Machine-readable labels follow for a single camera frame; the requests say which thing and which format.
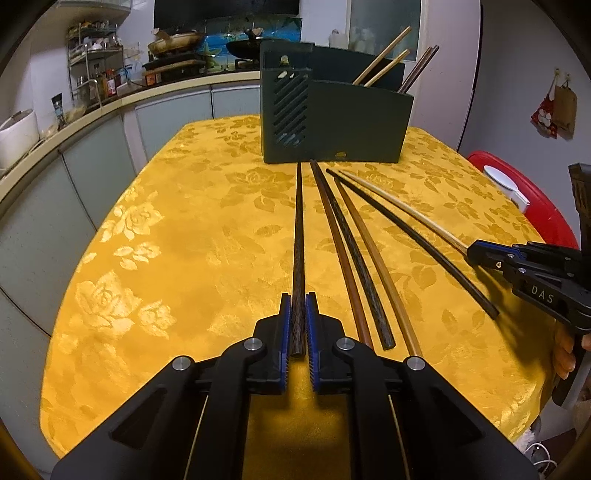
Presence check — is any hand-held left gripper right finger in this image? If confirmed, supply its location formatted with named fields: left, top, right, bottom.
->
left=305, top=292, right=539, bottom=480

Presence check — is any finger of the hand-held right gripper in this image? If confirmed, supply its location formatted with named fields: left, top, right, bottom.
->
left=470, top=241, right=587, bottom=267
left=467, top=253, right=578, bottom=289

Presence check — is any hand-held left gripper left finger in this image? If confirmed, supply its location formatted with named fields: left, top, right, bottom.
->
left=51, top=292, right=293, bottom=480

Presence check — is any dark speckled wooden chopstick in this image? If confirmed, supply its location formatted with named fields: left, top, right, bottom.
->
left=314, top=161, right=396, bottom=350
left=290, top=161, right=306, bottom=358

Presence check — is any reddish brown wooden chopstick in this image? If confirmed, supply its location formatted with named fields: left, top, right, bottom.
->
left=309, top=160, right=375, bottom=352

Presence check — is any black chopstick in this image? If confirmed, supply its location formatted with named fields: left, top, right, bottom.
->
left=326, top=168, right=500, bottom=320

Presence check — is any amber brown wooden chopstick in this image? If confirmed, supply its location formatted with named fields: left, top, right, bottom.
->
left=333, top=176, right=423, bottom=358

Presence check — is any pale cream chopstick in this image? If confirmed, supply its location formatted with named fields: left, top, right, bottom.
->
left=338, top=171, right=471, bottom=254

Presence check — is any dark green utensil holder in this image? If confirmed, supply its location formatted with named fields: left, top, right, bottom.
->
left=259, top=39, right=415, bottom=164

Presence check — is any dark brown wooden chopstick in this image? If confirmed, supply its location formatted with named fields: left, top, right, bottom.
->
left=401, top=45, right=440, bottom=93
left=397, top=45, right=435, bottom=93

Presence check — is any light wooden chopstick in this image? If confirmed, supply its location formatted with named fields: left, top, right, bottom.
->
left=365, top=48, right=411, bottom=88
left=353, top=25, right=413, bottom=86

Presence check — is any person's right hand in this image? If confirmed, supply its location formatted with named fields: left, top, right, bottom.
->
left=551, top=320, right=577, bottom=381

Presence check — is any red plastic stool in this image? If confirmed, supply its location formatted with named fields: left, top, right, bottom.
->
left=467, top=150, right=580, bottom=250

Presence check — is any dark wooden board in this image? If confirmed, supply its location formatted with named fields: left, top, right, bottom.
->
left=569, top=162, right=591, bottom=250

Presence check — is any yellow floral tablecloth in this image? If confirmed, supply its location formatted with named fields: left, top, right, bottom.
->
left=39, top=114, right=557, bottom=480

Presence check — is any grey fluffy clothing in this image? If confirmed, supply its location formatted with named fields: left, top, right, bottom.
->
left=512, top=415, right=541, bottom=457

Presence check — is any red and white hanging bag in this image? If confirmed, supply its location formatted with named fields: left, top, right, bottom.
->
left=531, top=76, right=561, bottom=138

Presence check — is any frosted glass window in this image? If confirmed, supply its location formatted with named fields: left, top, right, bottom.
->
left=348, top=0, right=422, bottom=51

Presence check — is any black wok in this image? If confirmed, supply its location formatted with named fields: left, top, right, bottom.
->
left=226, top=30, right=264, bottom=61

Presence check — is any black portable stove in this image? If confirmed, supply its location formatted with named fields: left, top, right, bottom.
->
left=141, top=51, right=206, bottom=75

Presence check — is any beige kitchen countertop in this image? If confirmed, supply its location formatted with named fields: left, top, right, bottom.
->
left=0, top=69, right=262, bottom=204

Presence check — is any black capped seasoning bottle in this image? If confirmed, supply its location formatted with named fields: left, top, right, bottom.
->
left=51, top=93, right=68, bottom=130

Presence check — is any white rice cooker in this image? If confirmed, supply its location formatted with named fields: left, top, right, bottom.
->
left=0, top=108, right=40, bottom=169

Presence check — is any black range hood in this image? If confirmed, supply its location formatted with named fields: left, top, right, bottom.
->
left=154, top=0, right=301, bottom=16

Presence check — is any metal spice rack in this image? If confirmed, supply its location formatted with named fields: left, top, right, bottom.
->
left=67, top=21, right=125, bottom=100

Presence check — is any white cable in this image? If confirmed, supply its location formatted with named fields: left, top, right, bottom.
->
left=522, top=443, right=559, bottom=476

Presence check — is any grey wall cabinet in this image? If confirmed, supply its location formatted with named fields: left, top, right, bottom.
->
left=51, top=0, right=134, bottom=21

